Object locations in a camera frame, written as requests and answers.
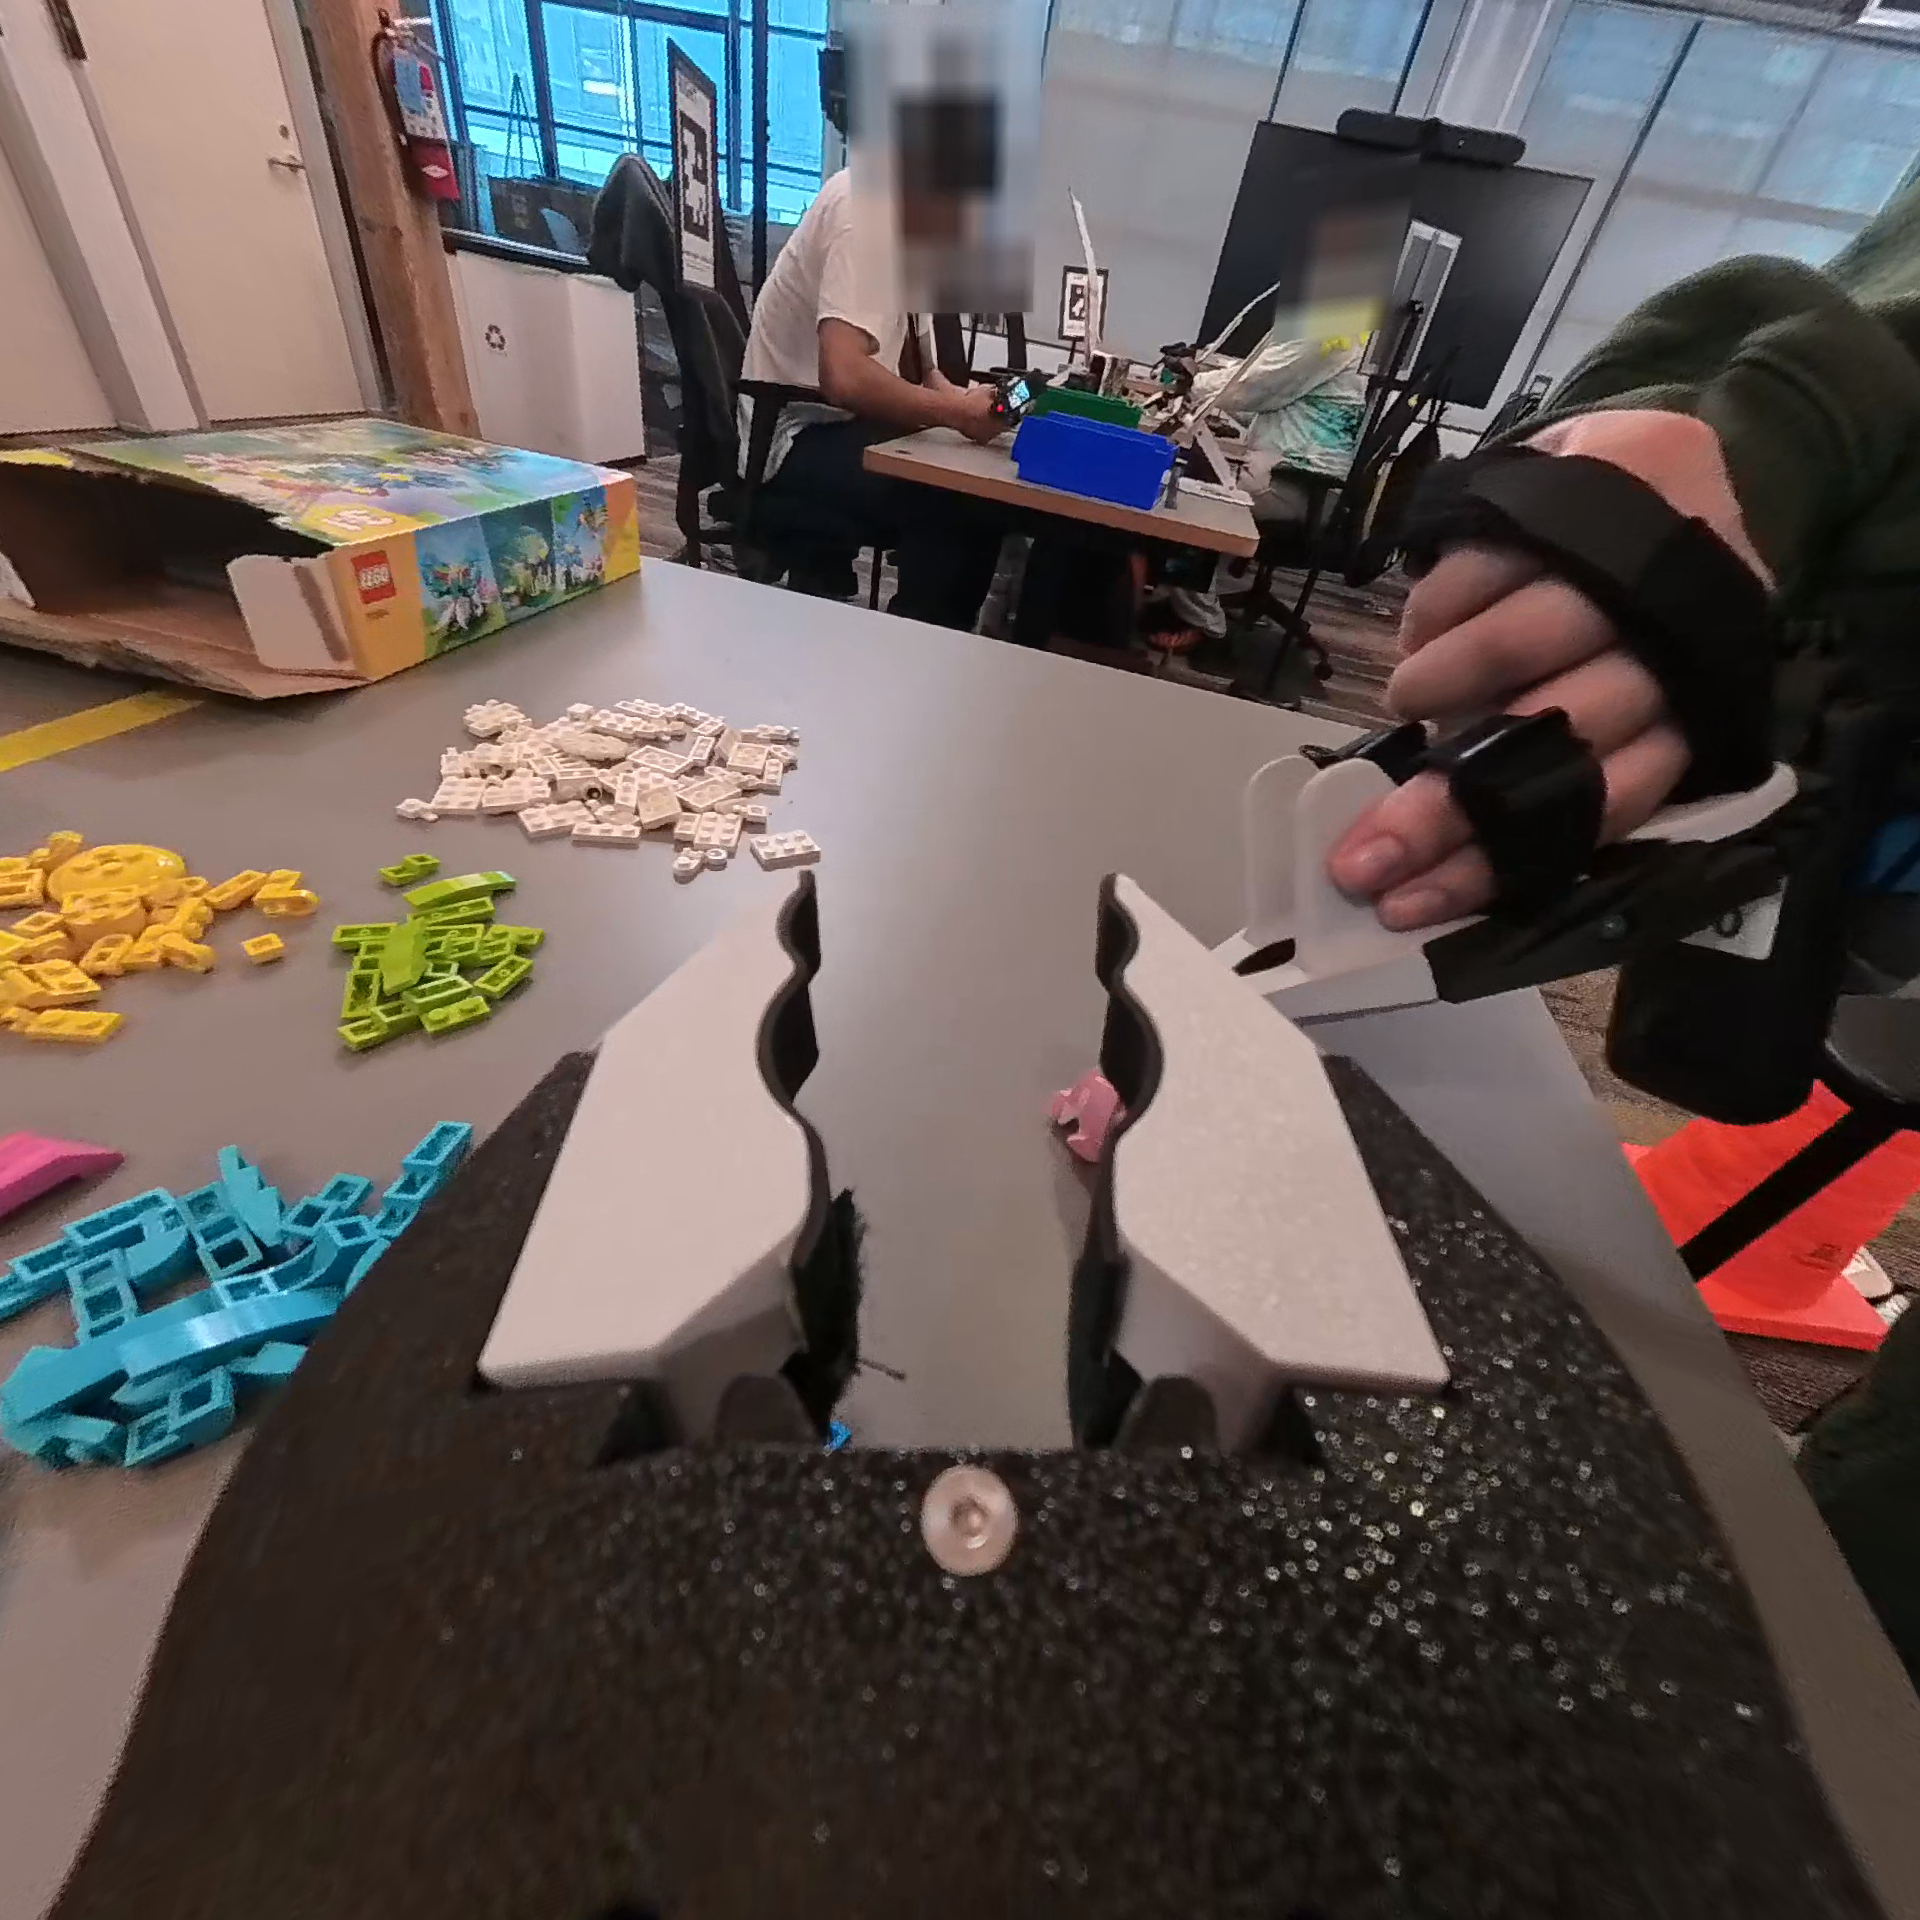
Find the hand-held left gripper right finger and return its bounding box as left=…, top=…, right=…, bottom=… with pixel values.
left=1065, top=874, right=1456, bottom=1452

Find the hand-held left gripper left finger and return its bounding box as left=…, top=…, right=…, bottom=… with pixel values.
left=474, top=866, right=866, bottom=1434

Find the person's right forearm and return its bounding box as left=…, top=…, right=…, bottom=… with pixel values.
left=1499, top=223, right=1920, bottom=641

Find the pile of lime lego pieces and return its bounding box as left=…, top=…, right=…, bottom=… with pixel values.
left=329, top=852, right=546, bottom=1053

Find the pile of white lego pieces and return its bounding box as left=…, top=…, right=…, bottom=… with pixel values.
left=399, top=697, right=826, bottom=884

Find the pile of cyan lego pieces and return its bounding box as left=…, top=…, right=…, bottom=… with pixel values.
left=0, top=1117, right=475, bottom=1473

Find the pile of magenta lego pieces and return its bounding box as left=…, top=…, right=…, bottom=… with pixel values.
left=0, top=1132, right=127, bottom=1221

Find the pile of yellow lego pieces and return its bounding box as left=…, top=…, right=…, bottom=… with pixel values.
left=0, top=830, right=322, bottom=1046

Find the cardboard lego box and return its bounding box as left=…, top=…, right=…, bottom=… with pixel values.
left=0, top=420, right=645, bottom=705

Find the person's right hand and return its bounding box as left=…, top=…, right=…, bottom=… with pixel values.
left=1324, top=409, right=1784, bottom=932

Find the orange traffic cone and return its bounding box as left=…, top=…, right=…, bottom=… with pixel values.
left=1624, top=1078, right=1920, bottom=1353

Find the grey work table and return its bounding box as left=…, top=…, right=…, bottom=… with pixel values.
left=865, top=427, right=1265, bottom=649

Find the blue storage bin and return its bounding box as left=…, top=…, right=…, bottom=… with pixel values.
left=1009, top=412, right=1181, bottom=511

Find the yellow tape strip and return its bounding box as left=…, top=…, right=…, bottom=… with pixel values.
left=0, top=690, right=205, bottom=777

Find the black screen on stand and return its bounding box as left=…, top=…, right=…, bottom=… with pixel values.
left=1200, top=107, right=1595, bottom=417

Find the white recycling bin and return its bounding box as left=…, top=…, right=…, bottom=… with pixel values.
left=449, top=247, right=649, bottom=463

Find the office chair with jacket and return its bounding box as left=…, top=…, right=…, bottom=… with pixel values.
left=588, top=153, right=800, bottom=580

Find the large marker sign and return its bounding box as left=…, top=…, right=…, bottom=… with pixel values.
left=667, top=37, right=723, bottom=287

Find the white door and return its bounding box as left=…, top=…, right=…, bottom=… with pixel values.
left=76, top=0, right=378, bottom=433

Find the red fire extinguisher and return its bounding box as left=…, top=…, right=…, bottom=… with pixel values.
left=376, top=7, right=464, bottom=204

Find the wooden post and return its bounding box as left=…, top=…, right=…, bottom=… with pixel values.
left=306, top=0, right=482, bottom=438

